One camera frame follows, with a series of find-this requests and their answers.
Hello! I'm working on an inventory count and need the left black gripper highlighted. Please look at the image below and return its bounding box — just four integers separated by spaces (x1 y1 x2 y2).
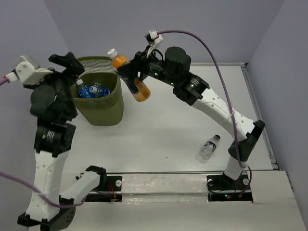
28 50 88 115

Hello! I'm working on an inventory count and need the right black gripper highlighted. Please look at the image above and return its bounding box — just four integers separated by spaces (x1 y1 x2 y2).
117 45 179 87

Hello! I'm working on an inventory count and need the blue label bottle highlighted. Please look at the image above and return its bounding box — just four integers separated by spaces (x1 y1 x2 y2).
89 85 111 98
76 79 95 99

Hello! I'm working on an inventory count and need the orange tea bottle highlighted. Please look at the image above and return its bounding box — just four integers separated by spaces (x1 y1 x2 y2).
107 49 151 102

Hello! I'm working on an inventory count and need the pepsi label small bottle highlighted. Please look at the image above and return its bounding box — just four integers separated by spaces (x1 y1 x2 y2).
196 134 220 164

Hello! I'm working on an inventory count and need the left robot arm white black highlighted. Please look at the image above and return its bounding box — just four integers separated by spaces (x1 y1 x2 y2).
14 52 107 231

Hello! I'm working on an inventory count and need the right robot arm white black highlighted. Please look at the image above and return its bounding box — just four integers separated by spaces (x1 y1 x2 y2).
115 47 265 189

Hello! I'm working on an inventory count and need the green mesh waste bin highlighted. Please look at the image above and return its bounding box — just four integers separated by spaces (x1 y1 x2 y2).
71 56 124 126

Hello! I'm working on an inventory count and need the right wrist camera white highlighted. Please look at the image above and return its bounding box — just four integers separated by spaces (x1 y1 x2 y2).
144 29 163 58

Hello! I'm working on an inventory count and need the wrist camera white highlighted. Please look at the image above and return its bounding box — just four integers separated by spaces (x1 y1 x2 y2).
4 55 52 86
144 29 163 58

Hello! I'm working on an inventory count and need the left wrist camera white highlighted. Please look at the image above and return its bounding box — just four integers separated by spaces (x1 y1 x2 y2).
4 55 52 86

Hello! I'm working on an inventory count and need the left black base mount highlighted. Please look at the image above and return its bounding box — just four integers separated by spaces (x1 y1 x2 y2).
85 174 123 203

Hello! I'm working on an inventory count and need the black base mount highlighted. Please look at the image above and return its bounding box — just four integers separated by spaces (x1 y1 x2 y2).
206 174 253 202
85 174 123 203

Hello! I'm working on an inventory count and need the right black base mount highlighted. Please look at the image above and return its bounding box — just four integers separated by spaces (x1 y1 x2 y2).
206 174 253 202

